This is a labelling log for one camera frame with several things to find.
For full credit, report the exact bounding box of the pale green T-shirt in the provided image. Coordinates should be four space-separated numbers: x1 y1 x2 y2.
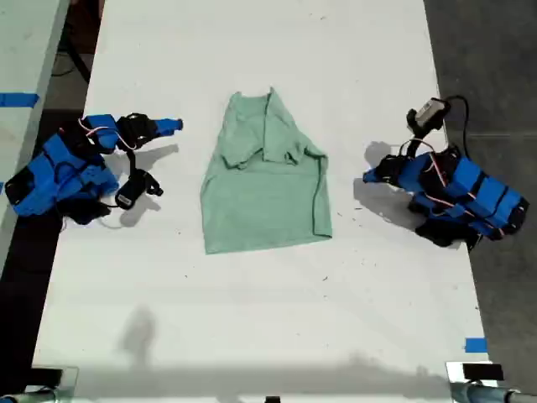
200 86 335 256

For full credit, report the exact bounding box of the long blue tape strip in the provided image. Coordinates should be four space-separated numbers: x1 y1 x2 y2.
0 92 40 108

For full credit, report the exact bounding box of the pale side table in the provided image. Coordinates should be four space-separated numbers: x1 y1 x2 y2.
0 0 71 270

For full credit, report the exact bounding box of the shiny metal plate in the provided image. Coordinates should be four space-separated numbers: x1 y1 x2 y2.
445 361 499 390
23 365 81 396

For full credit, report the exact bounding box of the grey metal tube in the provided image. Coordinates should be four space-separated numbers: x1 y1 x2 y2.
451 382 537 403
0 389 59 403

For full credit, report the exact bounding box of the black camera stalk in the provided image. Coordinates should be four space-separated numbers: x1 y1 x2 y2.
403 125 434 160
124 149 140 177

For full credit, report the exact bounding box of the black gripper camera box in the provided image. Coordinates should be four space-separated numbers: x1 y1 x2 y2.
113 170 164 210
405 97 452 132

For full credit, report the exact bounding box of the black floor cable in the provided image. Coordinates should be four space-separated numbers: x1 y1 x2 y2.
51 39 91 84

